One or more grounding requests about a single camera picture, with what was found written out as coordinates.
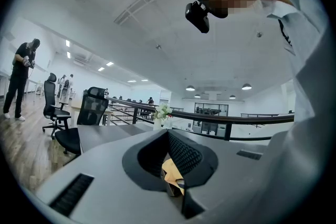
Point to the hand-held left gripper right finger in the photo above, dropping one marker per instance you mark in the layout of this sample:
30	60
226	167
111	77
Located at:
231	168

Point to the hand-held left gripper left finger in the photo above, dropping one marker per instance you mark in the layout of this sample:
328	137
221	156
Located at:
105	178

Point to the yellow cloth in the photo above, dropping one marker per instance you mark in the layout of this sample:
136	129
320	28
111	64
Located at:
170	168

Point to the black metal railing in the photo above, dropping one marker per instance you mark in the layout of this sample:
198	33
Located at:
236	119

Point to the black framed glass partition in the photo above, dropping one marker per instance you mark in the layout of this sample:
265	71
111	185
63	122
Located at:
211	118

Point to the black mesh office chair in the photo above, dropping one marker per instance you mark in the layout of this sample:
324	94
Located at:
50	94
92	110

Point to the person's white shirt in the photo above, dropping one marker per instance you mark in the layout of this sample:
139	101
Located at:
302	165

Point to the white vase with flowers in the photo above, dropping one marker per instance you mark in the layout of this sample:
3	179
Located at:
161	112

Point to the row of ceiling panel lights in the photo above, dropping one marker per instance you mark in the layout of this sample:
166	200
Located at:
109	63

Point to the black head-mounted camera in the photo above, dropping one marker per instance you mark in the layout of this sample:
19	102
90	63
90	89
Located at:
197	17

